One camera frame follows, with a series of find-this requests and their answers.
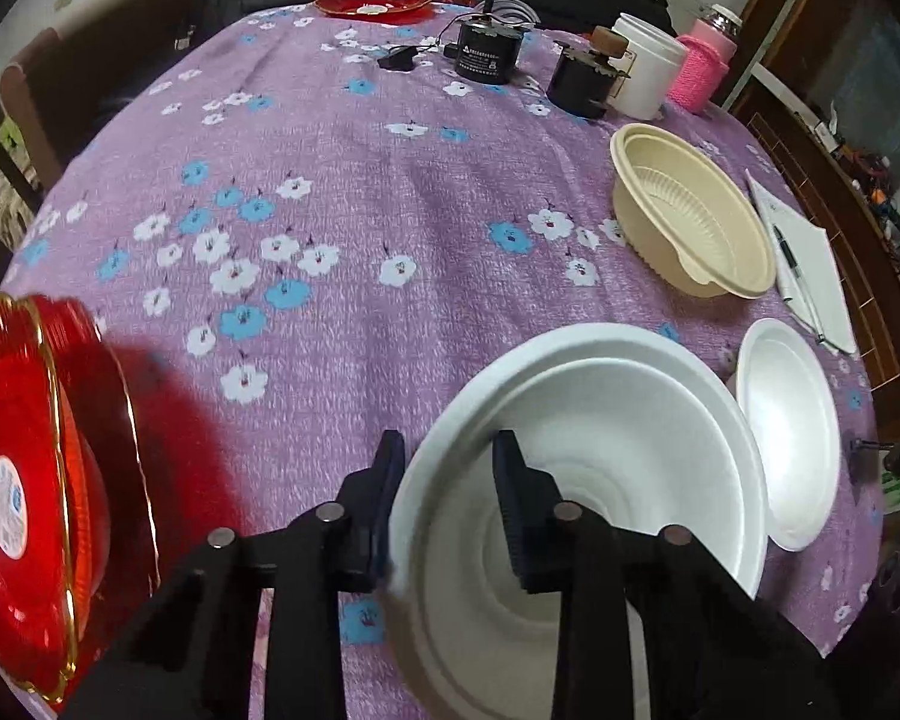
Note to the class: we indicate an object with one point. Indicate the nested white paper bowl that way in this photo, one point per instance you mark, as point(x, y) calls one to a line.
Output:
point(667, 450)

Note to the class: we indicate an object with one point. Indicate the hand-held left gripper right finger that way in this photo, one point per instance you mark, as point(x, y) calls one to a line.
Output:
point(521, 525)

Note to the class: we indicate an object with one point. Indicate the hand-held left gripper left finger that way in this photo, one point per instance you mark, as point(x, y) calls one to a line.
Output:
point(379, 510)

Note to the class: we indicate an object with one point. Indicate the wooden cabinet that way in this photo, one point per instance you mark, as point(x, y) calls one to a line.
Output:
point(870, 90)

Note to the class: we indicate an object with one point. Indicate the beige plastic bowl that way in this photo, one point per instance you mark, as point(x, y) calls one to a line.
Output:
point(690, 217)

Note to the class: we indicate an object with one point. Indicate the small white paper bowl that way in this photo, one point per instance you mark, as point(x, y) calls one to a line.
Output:
point(787, 435)

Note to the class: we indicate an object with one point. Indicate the black power adapter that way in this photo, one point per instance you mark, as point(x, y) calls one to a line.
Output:
point(397, 58)

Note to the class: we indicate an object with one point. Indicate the white paper sheet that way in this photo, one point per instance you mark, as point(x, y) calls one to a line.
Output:
point(814, 247)

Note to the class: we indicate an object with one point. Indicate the black cylindrical motor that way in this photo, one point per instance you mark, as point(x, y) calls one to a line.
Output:
point(484, 52)

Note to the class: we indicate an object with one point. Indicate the pink knitted sleeve bottle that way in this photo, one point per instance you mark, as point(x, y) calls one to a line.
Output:
point(697, 71)

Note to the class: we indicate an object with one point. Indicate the red glass dish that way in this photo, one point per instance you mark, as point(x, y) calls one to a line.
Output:
point(15, 427)
point(375, 4)

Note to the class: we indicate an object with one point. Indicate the large white paper bowl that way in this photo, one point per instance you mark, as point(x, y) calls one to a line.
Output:
point(450, 457)

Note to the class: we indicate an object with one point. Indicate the white plastic jar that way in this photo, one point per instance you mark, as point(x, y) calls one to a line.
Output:
point(649, 67)

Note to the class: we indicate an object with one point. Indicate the black motor with wooden knob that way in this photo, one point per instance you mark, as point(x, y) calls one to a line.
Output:
point(581, 82)

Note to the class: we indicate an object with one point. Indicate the black pen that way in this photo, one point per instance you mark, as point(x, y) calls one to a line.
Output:
point(791, 255)

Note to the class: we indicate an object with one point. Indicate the white round dish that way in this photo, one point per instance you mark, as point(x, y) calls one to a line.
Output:
point(517, 11)

